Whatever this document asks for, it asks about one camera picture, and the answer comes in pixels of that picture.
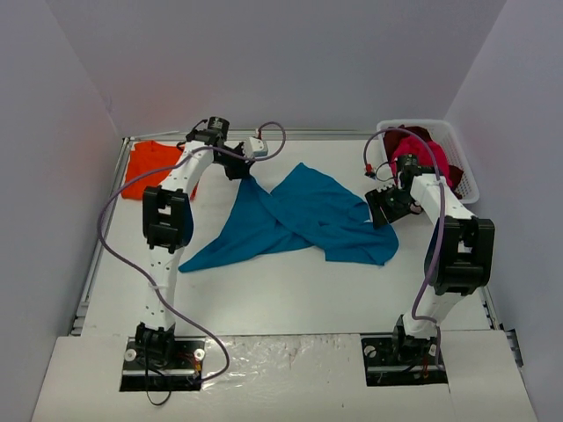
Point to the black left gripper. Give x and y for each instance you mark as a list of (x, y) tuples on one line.
[(237, 166)]

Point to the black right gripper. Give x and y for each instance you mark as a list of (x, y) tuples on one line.
[(380, 204)]

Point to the teal blue t shirt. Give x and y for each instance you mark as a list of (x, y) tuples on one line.
[(307, 209)]

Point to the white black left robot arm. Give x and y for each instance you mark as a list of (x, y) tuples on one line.
[(168, 227)]

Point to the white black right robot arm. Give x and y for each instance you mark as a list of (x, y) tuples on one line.
[(459, 256)]

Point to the pink magenta t shirt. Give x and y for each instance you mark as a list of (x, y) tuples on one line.
[(411, 145)]

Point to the dark maroon t shirt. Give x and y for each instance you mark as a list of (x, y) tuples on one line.
[(392, 138)]

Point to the folded orange t shirt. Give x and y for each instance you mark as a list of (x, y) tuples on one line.
[(148, 156)]

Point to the white plastic laundry basket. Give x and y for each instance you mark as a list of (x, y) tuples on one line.
[(444, 134)]

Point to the white front cover board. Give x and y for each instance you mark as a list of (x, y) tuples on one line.
[(290, 378)]

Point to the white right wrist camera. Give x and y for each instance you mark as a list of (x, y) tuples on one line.
[(371, 172)]

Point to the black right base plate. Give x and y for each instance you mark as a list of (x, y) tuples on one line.
[(384, 366)]

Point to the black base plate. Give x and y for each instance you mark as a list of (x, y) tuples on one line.
[(384, 366), (180, 372)]

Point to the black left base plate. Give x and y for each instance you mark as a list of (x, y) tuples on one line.
[(180, 372)]

